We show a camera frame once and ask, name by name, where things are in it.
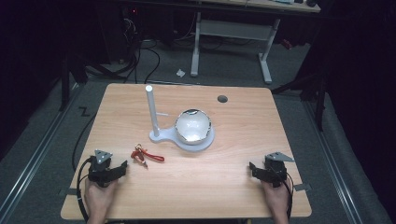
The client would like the person's left hand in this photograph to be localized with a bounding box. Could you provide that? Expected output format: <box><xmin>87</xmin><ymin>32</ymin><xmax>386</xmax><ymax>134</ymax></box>
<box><xmin>83</xmin><ymin>178</ymin><xmax>120</xmax><ymax>224</ymax></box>

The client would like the white stand with pole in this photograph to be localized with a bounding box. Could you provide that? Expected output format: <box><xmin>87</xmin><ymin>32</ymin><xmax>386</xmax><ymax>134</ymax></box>
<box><xmin>145</xmin><ymin>84</ymin><xmax>216</xmax><ymax>153</ymax></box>

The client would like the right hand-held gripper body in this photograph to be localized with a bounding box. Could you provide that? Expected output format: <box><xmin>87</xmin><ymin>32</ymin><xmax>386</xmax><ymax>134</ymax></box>
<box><xmin>261</xmin><ymin>151</ymin><xmax>296</xmax><ymax>189</ymax></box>

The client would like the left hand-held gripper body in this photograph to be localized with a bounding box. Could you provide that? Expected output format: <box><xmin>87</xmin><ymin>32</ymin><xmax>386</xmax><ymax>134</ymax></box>
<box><xmin>87</xmin><ymin>149</ymin><xmax>121</xmax><ymax>189</ymax></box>

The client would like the bundle of black floor cables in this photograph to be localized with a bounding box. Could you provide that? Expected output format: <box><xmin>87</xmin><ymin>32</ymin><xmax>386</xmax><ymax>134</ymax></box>
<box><xmin>87</xmin><ymin>17</ymin><xmax>162</xmax><ymax>85</ymax></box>

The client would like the white bowl with silver rim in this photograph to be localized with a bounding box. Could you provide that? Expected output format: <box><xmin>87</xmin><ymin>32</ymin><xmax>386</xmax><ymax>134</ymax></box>
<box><xmin>174</xmin><ymin>108</ymin><xmax>213</xmax><ymax>146</ymax></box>

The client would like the metal floor rail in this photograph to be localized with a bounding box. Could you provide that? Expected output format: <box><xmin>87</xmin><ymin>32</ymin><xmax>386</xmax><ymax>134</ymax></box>
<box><xmin>303</xmin><ymin>101</ymin><xmax>364</xmax><ymax>224</ymax></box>
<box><xmin>0</xmin><ymin>83</ymin><xmax>82</xmax><ymax>218</ymax></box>

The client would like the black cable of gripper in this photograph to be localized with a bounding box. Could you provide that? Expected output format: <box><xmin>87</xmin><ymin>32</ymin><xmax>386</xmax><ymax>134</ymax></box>
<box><xmin>72</xmin><ymin>156</ymin><xmax>95</xmax><ymax>222</ymax></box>
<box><xmin>284</xmin><ymin>171</ymin><xmax>295</xmax><ymax>220</ymax></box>

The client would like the person's right hand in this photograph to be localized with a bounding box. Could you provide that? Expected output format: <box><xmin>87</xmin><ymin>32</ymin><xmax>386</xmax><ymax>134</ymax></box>
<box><xmin>261</xmin><ymin>178</ymin><xmax>293</xmax><ymax>224</ymax></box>

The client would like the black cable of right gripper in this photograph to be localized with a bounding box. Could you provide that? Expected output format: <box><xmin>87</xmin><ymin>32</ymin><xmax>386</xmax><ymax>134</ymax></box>
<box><xmin>284</xmin><ymin>171</ymin><xmax>295</xmax><ymax>220</ymax></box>

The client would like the grey tape strip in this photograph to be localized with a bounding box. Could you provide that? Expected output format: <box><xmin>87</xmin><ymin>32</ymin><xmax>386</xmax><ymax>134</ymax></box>
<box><xmin>293</xmin><ymin>183</ymin><xmax>313</xmax><ymax>192</ymax></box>
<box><xmin>58</xmin><ymin>188</ymin><xmax>78</xmax><ymax>197</ymax></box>

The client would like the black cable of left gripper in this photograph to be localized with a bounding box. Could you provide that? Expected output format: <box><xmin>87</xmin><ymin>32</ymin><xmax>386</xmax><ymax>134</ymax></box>
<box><xmin>72</xmin><ymin>156</ymin><xmax>95</xmax><ymax>222</ymax></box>

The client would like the black metal stand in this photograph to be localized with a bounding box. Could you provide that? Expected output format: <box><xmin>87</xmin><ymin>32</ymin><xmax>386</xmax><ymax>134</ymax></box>
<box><xmin>58</xmin><ymin>50</ymin><xmax>90</xmax><ymax>112</ymax></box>
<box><xmin>271</xmin><ymin>43</ymin><xmax>328</xmax><ymax>133</ymax></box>

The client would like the white-framed desk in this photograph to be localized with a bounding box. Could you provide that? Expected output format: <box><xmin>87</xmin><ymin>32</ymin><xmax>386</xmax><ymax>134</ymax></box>
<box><xmin>190</xmin><ymin>0</ymin><xmax>321</xmax><ymax>85</ymax></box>

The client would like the red keychain strap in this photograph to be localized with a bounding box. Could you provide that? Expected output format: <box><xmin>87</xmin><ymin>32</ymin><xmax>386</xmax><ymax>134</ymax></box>
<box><xmin>130</xmin><ymin>143</ymin><xmax>165</xmax><ymax>169</ymax></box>

